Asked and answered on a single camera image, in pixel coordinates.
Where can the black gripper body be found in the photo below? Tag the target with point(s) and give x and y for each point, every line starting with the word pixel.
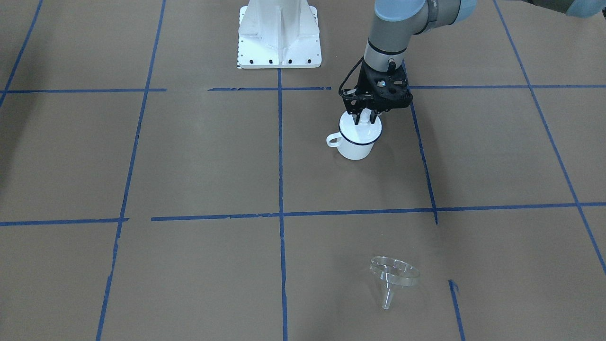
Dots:
pixel 351 102

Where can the white enamel cup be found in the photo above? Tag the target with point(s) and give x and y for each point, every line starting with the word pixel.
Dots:
pixel 354 142

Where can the clear glass funnel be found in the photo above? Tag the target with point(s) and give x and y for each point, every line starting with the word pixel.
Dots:
pixel 393 275

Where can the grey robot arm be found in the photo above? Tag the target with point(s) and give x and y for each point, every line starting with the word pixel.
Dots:
pixel 395 22

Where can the brown paper table cover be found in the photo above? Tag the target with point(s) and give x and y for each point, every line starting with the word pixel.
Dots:
pixel 153 191

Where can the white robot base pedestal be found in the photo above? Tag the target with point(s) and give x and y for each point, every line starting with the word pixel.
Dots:
pixel 278 34

